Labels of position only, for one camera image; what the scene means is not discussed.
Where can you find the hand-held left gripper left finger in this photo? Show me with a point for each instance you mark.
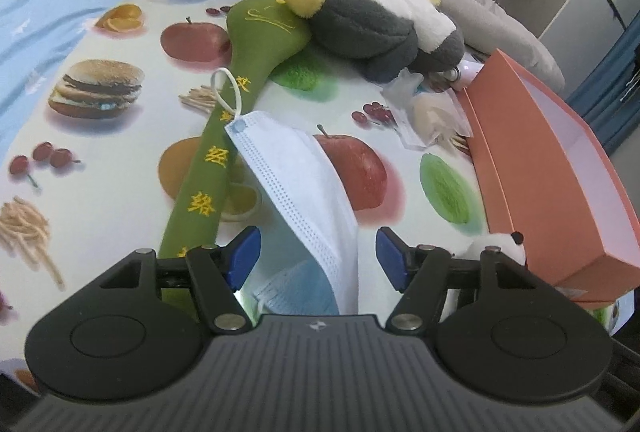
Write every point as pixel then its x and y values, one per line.
pixel 245 257

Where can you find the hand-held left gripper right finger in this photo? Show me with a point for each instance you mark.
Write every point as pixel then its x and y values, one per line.
pixel 391 257

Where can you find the white blue face mask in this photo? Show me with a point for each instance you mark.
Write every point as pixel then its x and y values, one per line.
pixel 305 182

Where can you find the orange cardboard box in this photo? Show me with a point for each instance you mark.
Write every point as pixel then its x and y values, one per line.
pixel 560 172

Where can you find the green plush massage hammer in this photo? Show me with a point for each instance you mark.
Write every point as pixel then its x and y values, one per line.
pixel 215 152

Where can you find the small panda plush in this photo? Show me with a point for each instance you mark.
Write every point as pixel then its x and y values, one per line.
pixel 500 248

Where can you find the clear plastic packet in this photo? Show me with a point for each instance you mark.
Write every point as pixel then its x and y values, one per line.
pixel 430 117

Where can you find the fruit printed mat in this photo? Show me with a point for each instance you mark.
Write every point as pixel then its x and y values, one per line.
pixel 115 162

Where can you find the small white pink object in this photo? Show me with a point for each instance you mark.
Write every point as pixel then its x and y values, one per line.
pixel 466 74

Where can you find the grey plush toy yellow pompoms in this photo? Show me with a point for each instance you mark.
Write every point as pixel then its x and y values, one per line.
pixel 365 22

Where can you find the grey pillow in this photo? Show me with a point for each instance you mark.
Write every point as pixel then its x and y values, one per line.
pixel 500 27

